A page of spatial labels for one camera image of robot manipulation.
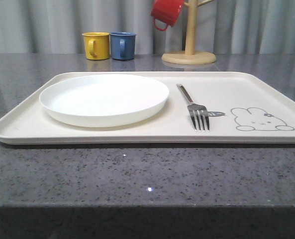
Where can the white round plate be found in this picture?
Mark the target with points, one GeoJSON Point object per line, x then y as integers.
{"type": "Point", "coordinates": [104, 100]}

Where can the stainless steel fork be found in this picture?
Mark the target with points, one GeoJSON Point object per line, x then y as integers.
{"type": "Point", "coordinates": [198, 113]}

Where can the cream rabbit print tray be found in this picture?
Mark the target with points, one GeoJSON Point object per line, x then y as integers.
{"type": "Point", "coordinates": [253, 112]}

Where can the wooden mug tree stand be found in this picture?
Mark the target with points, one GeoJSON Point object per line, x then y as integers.
{"type": "Point", "coordinates": [190, 56]}

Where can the blue mug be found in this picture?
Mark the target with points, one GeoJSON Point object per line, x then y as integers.
{"type": "Point", "coordinates": [122, 45]}

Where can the yellow mug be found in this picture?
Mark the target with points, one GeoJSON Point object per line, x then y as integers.
{"type": "Point", "coordinates": [97, 45]}

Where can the red mug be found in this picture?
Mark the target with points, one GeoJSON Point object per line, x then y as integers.
{"type": "Point", "coordinates": [166, 11]}

